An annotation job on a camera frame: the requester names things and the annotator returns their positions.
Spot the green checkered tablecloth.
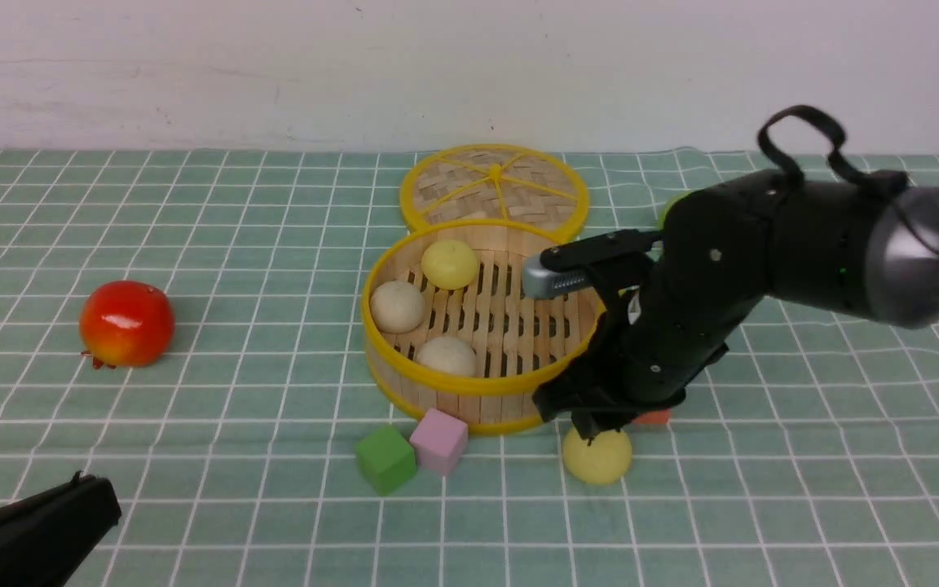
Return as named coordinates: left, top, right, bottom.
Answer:
left=0, top=150, right=939, bottom=586

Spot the yellow bun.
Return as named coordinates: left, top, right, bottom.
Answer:
left=421, top=239, right=479, bottom=290
left=560, top=430, right=633, bottom=484

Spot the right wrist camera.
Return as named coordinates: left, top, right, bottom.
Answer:
left=521, top=229, right=663, bottom=300

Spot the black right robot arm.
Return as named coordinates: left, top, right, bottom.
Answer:
left=522, top=104, right=939, bottom=439

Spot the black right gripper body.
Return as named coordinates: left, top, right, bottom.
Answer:
left=532, top=285, right=761, bottom=441

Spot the green foam cube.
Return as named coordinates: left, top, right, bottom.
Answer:
left=355, top=424, right=418, bottom=497

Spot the orange foam cube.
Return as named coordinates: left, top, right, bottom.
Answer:
left=633, top=408, right=673, bottom=426

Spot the green apple toy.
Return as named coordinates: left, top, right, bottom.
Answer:
left=656, top=191, right=690, bottom=230

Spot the white bun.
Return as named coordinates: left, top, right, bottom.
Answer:
left=414, top=337, right=477, bottom=377
left=369, top=280, right=427, bottom=334

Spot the pink foam cube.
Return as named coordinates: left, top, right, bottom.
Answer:
left=409, top=408, right=469, bottom=476

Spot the bamboo steamer lid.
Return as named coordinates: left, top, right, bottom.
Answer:
left=399, top=143, right=590, bottom=242

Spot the bamboo steamer tray yellow rim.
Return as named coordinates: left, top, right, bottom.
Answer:
left=360, top=219, right=605, bottom=435

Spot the red pomegranate toy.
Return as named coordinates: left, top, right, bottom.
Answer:
left=78, top=280, right=176, bottom=370

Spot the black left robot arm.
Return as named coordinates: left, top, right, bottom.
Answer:
left=0, top=471, right=121, bottom=586

